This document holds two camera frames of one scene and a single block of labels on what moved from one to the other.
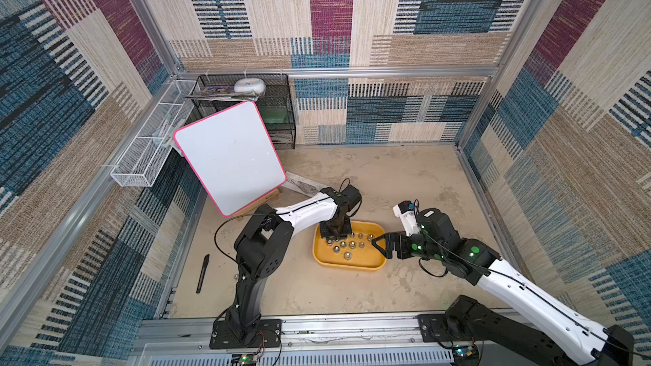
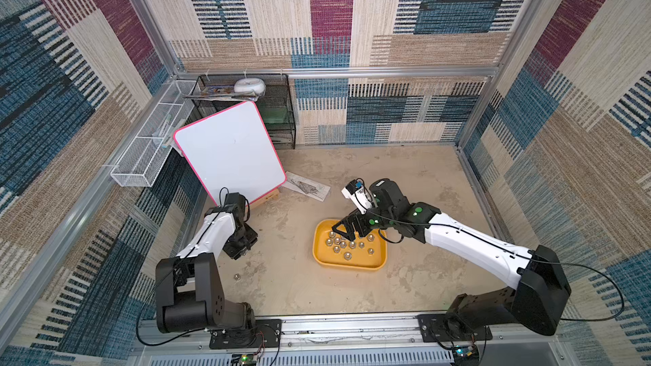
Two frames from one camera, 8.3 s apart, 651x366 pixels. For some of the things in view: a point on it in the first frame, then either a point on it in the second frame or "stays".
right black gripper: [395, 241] -> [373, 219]
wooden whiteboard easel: [239, 215] stays
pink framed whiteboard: [233, 157] stays
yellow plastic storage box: [354, 252] stays
